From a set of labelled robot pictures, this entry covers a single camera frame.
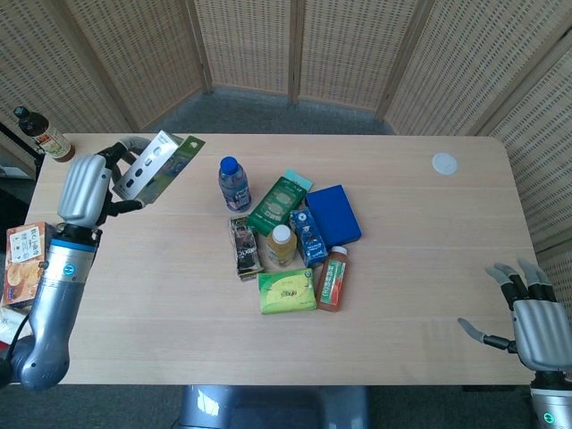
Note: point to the dark brown sauce bottle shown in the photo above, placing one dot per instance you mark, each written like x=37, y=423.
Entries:
x=47, y=136

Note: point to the woven wooden folding screen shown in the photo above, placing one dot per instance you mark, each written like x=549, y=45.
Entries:
x=357, y=44

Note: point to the white round table grommet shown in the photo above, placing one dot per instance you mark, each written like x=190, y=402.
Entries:
x=444, y=163

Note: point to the dark green flat box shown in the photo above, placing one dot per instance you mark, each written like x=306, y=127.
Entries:
x=277, y=205

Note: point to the orange juice bottle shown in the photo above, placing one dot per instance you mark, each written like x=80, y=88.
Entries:
x=333, y=281

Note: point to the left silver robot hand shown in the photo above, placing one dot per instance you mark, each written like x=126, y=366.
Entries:
x=82, y=187

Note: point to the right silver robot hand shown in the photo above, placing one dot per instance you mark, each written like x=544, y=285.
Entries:
x=538, y=326

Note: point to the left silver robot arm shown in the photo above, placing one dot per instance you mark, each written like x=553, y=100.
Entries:
x=58, y=290

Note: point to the blue cap drink bottle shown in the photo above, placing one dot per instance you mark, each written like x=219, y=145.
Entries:
x=233, y=183

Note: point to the orange snack box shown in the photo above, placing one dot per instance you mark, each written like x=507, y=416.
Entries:
x=24, y=263

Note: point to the light teal flat packet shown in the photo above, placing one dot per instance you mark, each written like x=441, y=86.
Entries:
x=300, y=178

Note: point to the green tissue pack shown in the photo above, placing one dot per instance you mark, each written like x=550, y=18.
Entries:
x=286, y=292

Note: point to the black stand rod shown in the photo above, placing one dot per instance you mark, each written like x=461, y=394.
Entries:
x=20, y=143

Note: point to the dark snack bar packet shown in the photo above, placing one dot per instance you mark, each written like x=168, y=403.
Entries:
x=245, y=250

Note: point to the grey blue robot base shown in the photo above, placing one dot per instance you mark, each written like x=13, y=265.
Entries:
x=272, y=409

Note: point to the yellow tea bottle white cap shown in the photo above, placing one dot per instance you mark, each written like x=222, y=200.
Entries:
x=281, y=246

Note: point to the plain blue box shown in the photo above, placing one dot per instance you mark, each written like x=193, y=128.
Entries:
x=335, y=214

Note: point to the blue patterned carton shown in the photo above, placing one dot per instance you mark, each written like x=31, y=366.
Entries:
x=308, y=237

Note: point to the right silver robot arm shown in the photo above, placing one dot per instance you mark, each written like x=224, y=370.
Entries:
x=552, y=400

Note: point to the white and green package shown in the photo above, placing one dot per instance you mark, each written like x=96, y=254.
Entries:
x=154, y=172

